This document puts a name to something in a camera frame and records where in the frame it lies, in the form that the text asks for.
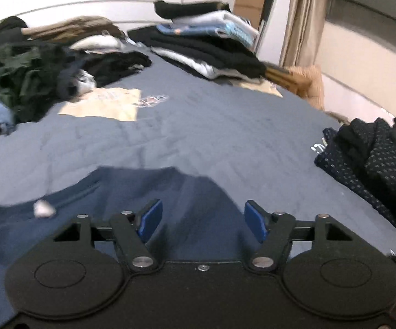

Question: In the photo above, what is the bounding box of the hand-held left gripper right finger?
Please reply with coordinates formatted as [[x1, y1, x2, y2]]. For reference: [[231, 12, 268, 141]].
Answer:
[[245, 199, 354, 272]]

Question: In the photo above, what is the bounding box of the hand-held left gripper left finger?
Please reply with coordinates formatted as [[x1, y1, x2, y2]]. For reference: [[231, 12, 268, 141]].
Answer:
[[54, 199, 163, 272]]

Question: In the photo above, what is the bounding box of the navy blue garment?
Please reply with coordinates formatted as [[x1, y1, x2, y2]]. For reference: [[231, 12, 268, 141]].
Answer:
[[0, 165, 253, 329]]

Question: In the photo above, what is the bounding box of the stack of folded clothes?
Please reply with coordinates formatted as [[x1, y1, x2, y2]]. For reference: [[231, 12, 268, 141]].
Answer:
[[128, 0, 275, 83]]

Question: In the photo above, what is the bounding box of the grey-blue printed quilt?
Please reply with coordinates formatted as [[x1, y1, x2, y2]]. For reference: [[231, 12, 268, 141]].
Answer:
[[0, 46, 396, 259]]

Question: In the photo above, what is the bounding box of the navy dotted garment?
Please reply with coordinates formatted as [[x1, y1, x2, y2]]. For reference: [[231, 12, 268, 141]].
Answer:
[[314, 117, 396, 245]]

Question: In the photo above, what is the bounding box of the grey white sock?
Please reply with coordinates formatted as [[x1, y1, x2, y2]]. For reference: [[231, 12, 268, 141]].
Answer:
[[75, 69, 98, 94]]

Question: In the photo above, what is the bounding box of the flat black garment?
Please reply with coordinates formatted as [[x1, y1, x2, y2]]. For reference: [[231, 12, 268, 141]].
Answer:
[[81, 51, 153, 89]]

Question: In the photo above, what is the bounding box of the white garment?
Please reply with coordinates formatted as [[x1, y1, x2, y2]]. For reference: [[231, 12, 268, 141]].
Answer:
[[68, 35, 123, 51]]

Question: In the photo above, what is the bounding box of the dark green garment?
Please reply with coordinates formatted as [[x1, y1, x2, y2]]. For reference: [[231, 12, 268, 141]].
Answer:
[[0, 41, 82, 124]]

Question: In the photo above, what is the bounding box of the brown jacket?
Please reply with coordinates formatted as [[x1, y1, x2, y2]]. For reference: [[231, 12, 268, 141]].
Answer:
[[21, 16, 127, 44]]

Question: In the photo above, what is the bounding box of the white headboard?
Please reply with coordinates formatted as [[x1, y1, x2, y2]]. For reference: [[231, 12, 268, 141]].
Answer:
[[0, 0, 234, 33]]

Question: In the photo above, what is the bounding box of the beige curtain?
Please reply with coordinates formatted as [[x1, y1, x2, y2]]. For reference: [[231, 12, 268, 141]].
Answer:
[[279, 0, 336, 67]]

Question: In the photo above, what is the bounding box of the black jacket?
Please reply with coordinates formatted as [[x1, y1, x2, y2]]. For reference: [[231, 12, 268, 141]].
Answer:
[[0, 16, 30, 64]]

